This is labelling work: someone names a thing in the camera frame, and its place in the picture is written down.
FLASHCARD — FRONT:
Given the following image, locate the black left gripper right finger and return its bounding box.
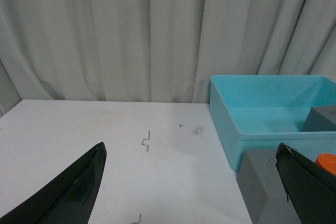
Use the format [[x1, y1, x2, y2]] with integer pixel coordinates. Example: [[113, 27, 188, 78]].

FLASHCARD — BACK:
[[276, 143, 335, 223]]

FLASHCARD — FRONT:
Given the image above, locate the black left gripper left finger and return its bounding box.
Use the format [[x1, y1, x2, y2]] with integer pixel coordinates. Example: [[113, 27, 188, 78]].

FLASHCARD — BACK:
[[1, 142, 106, 223]]

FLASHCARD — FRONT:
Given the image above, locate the orange cylinder part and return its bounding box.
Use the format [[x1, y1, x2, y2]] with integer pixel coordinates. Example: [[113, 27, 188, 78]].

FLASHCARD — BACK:
[[315, 153, 336, 175]]

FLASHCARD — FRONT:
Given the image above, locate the gray block with round hole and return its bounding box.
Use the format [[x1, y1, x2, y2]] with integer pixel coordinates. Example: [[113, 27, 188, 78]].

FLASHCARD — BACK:
[[236, 148, 301, 223]]

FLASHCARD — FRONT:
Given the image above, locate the light blue plastic box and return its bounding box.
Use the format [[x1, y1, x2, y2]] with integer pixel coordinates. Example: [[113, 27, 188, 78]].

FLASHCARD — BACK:
[[209, 75, 335, 170]]

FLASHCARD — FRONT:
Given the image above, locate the white curtain backdrop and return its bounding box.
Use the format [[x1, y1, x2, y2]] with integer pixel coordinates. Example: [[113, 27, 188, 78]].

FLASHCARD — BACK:
[[1, 0, 335, 114]]

